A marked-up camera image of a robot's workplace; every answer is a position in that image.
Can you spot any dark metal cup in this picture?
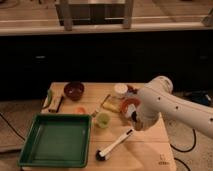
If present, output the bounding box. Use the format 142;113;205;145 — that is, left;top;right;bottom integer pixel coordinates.
131;111;137;122

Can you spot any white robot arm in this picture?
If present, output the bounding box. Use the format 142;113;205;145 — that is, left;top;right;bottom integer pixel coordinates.
131;76;213;139

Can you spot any green plastic tray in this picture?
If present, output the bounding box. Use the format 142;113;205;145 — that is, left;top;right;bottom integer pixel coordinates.
18;114;91;168

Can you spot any white cup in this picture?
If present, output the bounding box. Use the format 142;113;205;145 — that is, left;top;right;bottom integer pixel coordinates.
114;83;128;98

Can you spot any yellow sponge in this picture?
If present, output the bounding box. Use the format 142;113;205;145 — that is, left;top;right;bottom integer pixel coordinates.
103;102;120;113

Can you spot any brown toy food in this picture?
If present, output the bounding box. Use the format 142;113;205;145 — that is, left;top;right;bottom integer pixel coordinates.
127;85;138;94

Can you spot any orange bowl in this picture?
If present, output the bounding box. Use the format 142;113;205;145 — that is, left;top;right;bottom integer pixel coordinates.
120;98;140;118

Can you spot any grey folded cloth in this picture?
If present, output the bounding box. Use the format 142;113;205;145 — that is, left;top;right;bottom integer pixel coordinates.
125;104;136;118

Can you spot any dark red bowl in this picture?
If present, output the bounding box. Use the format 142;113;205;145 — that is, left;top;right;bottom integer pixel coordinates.
64;82;84;101

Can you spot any light green cup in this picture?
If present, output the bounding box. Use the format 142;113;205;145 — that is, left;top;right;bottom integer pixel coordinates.
96;113;110;129

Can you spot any wooden block with black edge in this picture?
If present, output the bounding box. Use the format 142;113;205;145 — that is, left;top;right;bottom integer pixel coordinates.
48;96;63;113

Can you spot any green vegetable toy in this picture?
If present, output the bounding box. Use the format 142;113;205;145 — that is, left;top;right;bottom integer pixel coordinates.
42;89;52;109

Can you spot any wooden cutting board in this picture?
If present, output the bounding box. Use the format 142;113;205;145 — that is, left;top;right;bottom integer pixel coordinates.
89;127;178;171

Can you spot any wooden stool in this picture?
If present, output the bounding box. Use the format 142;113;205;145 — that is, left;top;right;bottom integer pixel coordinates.
55;0;134;31

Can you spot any black device on floor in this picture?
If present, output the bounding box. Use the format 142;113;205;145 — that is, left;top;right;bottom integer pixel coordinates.
186;91;212;106

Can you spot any brush with wooden handle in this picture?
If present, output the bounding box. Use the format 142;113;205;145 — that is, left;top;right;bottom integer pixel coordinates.
91;94;110;117

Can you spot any black cable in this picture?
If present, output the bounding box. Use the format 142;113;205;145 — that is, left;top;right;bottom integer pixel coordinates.
170;128;198;171

